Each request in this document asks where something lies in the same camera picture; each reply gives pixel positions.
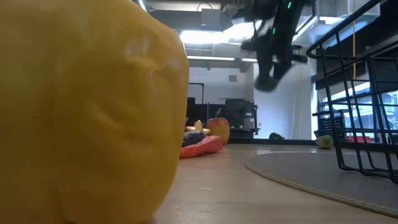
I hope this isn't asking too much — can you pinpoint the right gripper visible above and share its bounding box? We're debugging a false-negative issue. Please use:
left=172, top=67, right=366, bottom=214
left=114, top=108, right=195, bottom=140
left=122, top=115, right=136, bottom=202
left=241, top=0, right=312, bottom=93

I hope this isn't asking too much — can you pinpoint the black perforated crate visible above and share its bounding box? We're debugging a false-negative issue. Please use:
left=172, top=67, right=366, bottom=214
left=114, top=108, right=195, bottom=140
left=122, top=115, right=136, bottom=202
left=312, top=110, right=346, bottom=140

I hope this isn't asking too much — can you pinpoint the black equipment cart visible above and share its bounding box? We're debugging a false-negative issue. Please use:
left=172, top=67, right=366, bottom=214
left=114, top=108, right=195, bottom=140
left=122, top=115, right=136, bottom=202
left=225, top=98, right=259, bottom=139

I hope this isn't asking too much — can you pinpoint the black wire basket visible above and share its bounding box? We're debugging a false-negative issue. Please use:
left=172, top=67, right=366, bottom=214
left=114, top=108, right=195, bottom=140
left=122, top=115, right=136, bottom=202
left=306, top=0, right=398, bottom=184

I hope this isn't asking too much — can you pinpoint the grey round mat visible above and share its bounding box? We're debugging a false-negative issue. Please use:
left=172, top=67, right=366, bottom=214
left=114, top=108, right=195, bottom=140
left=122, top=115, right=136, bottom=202
left=244, top=151, right=398, bottom=218

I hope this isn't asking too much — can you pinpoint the yellow bell pepper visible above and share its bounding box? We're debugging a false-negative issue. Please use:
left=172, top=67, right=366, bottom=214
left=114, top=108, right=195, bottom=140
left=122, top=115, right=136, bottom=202
left=0, top=0, right=190, bottom=224

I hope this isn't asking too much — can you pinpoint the black monitor stand frame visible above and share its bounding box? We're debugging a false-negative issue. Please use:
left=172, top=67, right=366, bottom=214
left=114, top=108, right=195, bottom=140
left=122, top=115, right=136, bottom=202
left=188, top=82, right=205, bottom=105

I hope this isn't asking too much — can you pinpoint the orange carrot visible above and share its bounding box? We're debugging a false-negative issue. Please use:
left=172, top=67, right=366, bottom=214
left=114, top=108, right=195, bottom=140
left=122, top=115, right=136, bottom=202
left=179, top=135, right=224, bottom=159

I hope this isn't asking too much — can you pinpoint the red yellow apple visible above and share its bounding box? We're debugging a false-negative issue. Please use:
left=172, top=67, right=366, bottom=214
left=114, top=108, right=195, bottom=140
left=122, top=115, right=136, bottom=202
left=206, top=108, right=231, bottom=145

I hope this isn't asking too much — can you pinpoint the red green chili pepper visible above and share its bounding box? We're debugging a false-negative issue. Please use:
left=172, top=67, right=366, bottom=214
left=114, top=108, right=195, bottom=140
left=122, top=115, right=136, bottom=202
left=316, top=135, right=334, bottom=149

